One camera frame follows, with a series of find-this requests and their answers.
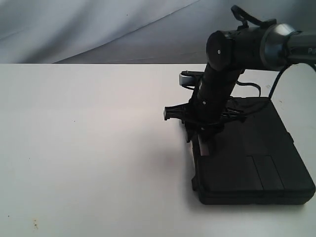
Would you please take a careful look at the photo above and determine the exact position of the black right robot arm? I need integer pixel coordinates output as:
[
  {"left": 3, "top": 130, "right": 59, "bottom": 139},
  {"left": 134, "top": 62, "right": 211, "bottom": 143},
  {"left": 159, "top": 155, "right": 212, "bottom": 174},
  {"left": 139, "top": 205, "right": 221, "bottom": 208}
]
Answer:
[{"left": 164, "top": 22, "right": 316, "bottom": 142}]

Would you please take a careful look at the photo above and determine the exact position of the black camera cable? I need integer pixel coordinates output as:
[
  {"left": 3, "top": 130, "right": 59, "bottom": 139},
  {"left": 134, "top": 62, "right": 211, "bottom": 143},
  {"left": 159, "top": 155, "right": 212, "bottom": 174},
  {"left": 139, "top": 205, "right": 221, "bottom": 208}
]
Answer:
[{"left": 231, "top": 5, "right": 301, "bottom": 117}]

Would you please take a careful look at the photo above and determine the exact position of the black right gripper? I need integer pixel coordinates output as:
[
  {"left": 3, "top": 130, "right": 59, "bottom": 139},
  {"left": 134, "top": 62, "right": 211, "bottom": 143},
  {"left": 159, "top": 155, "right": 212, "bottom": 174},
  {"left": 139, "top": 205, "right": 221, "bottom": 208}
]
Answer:
[{"left": 163, "top": 96, "right": 247, "bottom": 156}]

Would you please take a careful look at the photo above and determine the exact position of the white backdrop cloth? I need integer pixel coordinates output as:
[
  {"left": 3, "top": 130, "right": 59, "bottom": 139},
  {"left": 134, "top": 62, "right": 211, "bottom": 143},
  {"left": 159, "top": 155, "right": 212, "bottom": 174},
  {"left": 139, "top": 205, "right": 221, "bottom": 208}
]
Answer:
[{"left": 0, "top": 0, "right": 316, "bottom": 64}]

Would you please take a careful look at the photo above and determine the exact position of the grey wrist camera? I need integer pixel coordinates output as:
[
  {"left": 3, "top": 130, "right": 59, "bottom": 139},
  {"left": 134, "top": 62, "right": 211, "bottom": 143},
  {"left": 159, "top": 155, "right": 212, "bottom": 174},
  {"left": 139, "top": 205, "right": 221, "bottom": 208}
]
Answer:
[{"left": 179, "top": 71, "right": 204, "bottom": 87}]

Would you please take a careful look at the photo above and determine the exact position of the black plastic carrying case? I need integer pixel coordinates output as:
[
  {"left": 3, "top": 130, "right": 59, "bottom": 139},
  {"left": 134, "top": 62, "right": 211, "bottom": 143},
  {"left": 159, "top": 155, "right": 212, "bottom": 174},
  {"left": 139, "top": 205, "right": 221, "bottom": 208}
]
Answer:
[{"left": 192, "top": 97, "right": 316, "bottom": 205}]

